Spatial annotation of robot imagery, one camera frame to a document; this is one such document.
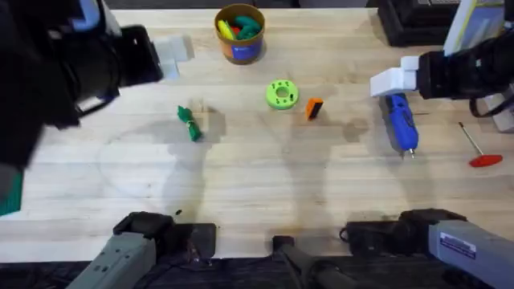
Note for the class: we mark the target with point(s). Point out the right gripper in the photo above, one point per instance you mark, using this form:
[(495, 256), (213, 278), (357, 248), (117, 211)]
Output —
[(458, 72)]

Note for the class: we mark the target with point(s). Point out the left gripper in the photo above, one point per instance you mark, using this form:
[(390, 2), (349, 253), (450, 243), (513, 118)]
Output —
[(138, 56)]

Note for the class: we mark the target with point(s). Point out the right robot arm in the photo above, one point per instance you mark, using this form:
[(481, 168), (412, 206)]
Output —
[(462, 249)]

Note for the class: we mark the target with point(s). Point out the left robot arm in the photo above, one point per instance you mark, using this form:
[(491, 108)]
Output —
[(36, 84)]

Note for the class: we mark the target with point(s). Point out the blue electric screwdriver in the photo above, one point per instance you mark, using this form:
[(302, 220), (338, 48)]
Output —
[(401, 120)]

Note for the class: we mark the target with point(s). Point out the green toy vegetable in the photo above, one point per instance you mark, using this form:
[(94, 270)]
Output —
[(188, 122)]

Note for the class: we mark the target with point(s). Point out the black box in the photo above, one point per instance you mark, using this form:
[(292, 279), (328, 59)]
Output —
[(413, 20)]

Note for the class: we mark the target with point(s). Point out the brown tub with toys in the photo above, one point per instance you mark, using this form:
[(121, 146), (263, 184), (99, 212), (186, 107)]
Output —
[(239, 36)]

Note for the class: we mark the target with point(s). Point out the orange ribbed wedge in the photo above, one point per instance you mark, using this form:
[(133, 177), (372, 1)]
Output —
[(313, 108)]

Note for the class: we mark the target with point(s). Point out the pale small box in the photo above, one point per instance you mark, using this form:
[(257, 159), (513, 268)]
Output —
[(502, 114)]

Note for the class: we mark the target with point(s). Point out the green disc with holes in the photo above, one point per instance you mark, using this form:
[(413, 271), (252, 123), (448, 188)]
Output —
[(277, 100)]

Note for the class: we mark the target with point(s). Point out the green board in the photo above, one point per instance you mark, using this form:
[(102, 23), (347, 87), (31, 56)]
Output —
[(12, 196)]

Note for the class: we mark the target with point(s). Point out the black rail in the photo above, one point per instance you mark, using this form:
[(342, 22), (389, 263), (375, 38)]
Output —
[(40, 275)]

